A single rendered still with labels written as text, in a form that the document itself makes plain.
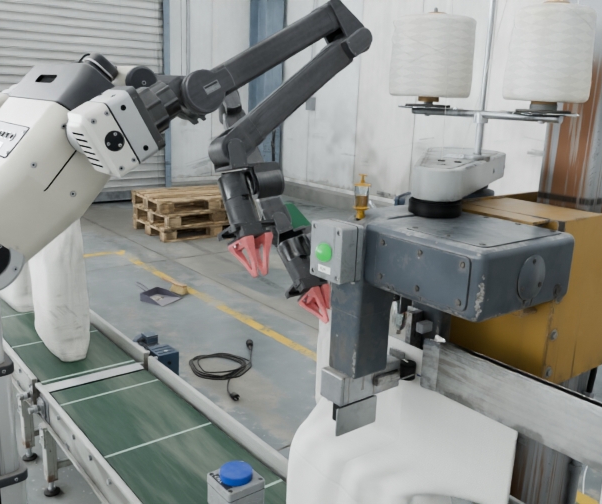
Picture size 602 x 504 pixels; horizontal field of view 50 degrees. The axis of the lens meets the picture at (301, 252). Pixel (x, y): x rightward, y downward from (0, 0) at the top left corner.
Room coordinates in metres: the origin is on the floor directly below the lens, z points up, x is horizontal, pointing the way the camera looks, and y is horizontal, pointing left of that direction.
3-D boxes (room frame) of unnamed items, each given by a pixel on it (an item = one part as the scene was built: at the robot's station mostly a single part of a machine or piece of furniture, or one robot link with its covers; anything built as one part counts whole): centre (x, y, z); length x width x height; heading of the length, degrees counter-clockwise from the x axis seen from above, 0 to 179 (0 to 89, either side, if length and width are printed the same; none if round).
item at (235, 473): (1.04, 0.10, 0.84); 0.06 x 0.06 x 0.02
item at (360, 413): (1.04, -0.09, 0.98); 0.09 x 0.05 x 0.05; 129
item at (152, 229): (6.97, 1.15, 0.07); 1.20 x 0.82 x 0.14; 127
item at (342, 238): (1.00, -0.06, 1.29); 0.08 x 0.05 x 0.09; 39
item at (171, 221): (6.98, 1.14, 0.22); 1.21 x 0.84 x 0.14; 129
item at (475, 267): (1.00, -0.24, 1.21); 0.30 x 0.25 x 0.30; 39
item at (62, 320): (2.70, 1.07, 0.74); 0.47 x 0.22 x 0.72; 37
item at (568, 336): (1.24, -0.49, 1.18); 0.34 x 0.25 x 0.31; 129
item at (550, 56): (1.14, -0.41, 1.61); 0.15 x 0.14 x 0.17; 39
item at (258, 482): (1.04, 0.10, 0.81); 0.08 x 0.08 x 0.06; 39
